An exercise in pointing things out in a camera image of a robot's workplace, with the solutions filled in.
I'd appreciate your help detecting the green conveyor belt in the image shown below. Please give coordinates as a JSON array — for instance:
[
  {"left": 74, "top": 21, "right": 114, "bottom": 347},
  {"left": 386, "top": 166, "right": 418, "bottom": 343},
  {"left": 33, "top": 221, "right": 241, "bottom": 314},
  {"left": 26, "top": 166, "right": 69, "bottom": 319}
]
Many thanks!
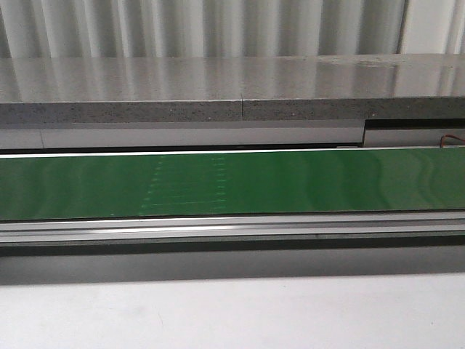
[{"left": 1, "top": 148, "right": 464, "bottom": 221}]

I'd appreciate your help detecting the grey stone countertop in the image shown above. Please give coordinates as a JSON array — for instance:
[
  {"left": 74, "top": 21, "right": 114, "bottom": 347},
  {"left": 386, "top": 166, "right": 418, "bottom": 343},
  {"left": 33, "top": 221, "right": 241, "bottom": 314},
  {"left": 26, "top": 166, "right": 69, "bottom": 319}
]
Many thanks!
[{"left": 1, "top": 55, "right": 464, "bottom": 125}]

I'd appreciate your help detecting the white pleated curtain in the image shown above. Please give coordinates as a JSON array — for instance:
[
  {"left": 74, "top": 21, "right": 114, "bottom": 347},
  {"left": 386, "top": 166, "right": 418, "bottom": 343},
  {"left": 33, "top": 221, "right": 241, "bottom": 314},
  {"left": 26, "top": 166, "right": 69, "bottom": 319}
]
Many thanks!
[{"left": 1, "top": 1, "right": 464, "bottom": 58}]

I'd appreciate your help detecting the silver aluminium conveyor frame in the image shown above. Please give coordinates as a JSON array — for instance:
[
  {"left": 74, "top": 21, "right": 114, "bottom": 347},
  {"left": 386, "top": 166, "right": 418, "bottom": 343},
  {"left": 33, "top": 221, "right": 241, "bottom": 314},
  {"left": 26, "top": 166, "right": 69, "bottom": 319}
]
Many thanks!
[{"left": 1, "top": 149, "right": 464, "bottom": 247}]

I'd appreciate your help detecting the red cable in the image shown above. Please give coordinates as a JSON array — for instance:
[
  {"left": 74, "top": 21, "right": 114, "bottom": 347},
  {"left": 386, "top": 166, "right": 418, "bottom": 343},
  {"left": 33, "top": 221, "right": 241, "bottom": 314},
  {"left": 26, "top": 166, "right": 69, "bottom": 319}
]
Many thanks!
[{"left": 440, "top": 135, "right": 465, "bottom": 148}]

